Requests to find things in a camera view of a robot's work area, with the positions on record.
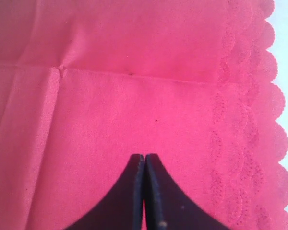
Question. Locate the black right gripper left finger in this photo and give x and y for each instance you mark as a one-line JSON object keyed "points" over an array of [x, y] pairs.
{"points": [[122, 207]]}

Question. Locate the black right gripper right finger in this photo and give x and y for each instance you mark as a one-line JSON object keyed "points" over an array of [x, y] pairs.
{"points": [[167, 207]]}

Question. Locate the red table cloth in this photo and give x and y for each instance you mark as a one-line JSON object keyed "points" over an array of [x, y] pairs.
{"points": [[86, 84]]}

